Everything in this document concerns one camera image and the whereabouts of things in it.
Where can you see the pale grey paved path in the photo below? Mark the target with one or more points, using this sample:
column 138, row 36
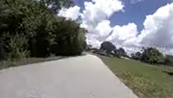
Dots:
column 75, row 80

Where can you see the distant row of trees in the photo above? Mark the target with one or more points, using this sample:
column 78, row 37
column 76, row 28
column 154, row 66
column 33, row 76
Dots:
column 141, row 54

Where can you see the green grass field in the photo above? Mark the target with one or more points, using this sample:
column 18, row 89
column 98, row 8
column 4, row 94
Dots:
column 150, row 79

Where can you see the row of dense trees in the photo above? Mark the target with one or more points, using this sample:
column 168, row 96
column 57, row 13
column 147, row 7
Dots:
column 17, row 23

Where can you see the grass and dirt verge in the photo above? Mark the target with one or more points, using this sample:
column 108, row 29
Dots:
column 7, row 64

